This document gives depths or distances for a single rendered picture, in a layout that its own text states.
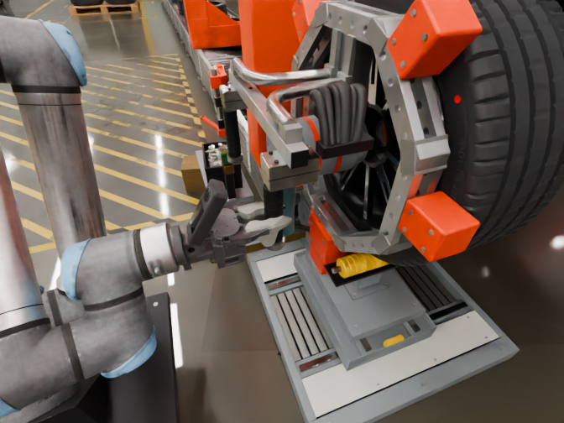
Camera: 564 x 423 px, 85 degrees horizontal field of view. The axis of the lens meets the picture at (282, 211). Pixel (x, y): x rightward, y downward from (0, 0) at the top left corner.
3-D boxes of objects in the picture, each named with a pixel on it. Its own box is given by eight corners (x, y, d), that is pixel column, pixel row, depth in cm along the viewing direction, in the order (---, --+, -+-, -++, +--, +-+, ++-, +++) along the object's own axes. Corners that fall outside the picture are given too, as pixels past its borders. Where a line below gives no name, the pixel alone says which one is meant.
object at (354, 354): (430, 338, 116) (438, 325, 110) (346, 373, 107) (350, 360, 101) (361, 246, 152) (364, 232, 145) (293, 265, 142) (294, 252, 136)
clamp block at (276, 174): (319, 182, 53) (321, 155, 50) (268, 193, 51) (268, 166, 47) (307, 167, 57) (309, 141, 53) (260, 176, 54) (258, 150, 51)
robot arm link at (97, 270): (86, 295, 55) (71, 242, 54) (159, 276, 58) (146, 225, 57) (64, 313, 46) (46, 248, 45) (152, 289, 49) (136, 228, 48)
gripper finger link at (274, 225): (291, 235, 61) (244, 242, 59) (291, 213, 57) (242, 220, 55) (295, 247, 59) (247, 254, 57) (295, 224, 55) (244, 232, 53)
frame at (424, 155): (394, 292, 74) (501, 39, 38) (370, 300, 72) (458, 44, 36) (305, 172, 112) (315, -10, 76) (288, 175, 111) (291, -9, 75)
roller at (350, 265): (421, 257, 95) (427, 244, 91) (336, 284, 87) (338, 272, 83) (409, 244, 99) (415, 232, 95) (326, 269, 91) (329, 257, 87)
